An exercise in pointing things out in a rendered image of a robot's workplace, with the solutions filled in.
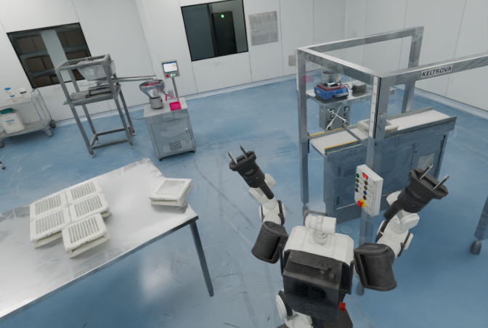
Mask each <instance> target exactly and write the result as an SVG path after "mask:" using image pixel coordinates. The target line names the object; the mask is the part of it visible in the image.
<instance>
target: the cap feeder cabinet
mask: <svg viewBox="0 0 488 328"><path fill-rule="evenodd" d="M179 101H180V104H181V107H182V108H181V109H178V110H172V111H171V109H170V106H169V103H171V102H178V101H176V100H175V99H172V100H168V101H164V102H163V103H164V105H163V106H162V107H159V110H158V108H151V104H146V105H145V110H144V118H145V122H146V125H147V129H148V131H149V135H150V138H151V142H152V145H153V149H154V151H155V156H156V157H157V158H160V160H159V161H161V160H162V159H161V158H162V157H166V156H169V155H175V154H179V153H182V152H188V151H191V150H193V152H192V153H195V151H194V149H195V148H196V146H195V140H194V136H193V132H192V126H191V123H190V117H189V113H188V108H187V104H186V102H185V99H184V97H182V98H179Z"/></svg>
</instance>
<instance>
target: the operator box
mask: <svg viewBox="0 0 488 328"><path fill-rule="evenodd" d="M362 172H364V173H365V174H366V175H367V176H368V180H367V179H366V178H364V177H363V176H362ZM357 173H358V174H359V178H358V179H359V181H360V182H361V183H360V182H359V183H358V184H359V187H358V190H359V192H360V193H359V192H356V191H355V197H354V200H355V201H356V202H357V201H358V200H360V199H363V195H364V193H363V191H364V190H365V189H364V185H365V183H364V181H363V179H364V180H366V181H367V182H368V185H366V186H367V190H365V191H366V192H367V195H365V196H366V198H367V200H368V201H367V200H364V201H365V207H362V208H363V209H364V211H365V212H366V213H367V214H368V215H369V216H370V217H373V216H376V215H378V214H379V210H380V202H381V192H382V186H383V179H382V178H381V177H380V176H379V175H378V174H376V173H375V172H373V171H372V170H371V169H369V168H368V167H367V166H366V165H360V166H357ZM356 178H357V177H356ZM361 178H362V179H361ZM356 183H357V182H356ZM360 187H361V188H360ZM368 190H369V191H368ZM371 192H372V193H371Z"/></svg>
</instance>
